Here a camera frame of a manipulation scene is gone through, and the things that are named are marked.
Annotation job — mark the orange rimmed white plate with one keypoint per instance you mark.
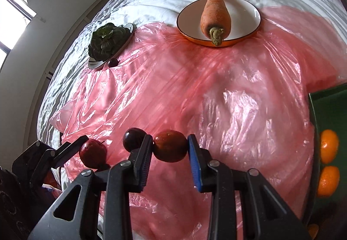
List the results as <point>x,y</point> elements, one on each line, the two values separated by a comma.
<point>245,21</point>

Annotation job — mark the large red apple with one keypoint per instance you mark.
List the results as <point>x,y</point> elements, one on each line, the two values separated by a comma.
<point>93,154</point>

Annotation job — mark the green tray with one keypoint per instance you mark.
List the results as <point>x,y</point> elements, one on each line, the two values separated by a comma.
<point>325,212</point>

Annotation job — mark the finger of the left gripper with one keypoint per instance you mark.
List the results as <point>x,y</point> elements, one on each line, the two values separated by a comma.
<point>66,151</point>

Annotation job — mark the large bumpy orange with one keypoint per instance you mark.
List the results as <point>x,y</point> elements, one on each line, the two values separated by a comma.
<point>329,146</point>

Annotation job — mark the dark purple plum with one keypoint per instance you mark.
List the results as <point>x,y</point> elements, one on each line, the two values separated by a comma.
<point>133,139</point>

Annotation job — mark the carrot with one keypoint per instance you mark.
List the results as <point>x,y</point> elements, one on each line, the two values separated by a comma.
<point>215,22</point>

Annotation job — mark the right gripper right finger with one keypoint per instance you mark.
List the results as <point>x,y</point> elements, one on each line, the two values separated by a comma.
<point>265,215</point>

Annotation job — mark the window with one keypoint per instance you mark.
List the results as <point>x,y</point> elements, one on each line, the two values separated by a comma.
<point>15,17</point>

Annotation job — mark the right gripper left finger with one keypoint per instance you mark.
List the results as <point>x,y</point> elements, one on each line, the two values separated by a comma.
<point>74,214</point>

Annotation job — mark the small dark plum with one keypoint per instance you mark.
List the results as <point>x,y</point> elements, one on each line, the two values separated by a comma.
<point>113,62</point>

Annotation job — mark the pink plastic sheet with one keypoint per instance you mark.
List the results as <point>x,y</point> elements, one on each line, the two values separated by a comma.
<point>246,104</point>

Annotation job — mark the mandarin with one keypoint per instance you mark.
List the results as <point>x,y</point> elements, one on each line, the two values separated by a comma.
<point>328,181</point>

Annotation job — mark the small smooth orange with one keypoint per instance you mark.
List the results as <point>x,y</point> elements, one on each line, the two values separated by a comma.
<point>313,230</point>

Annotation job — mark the dark green leafy vegetable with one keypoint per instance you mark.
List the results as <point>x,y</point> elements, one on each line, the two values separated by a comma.
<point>107,40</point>

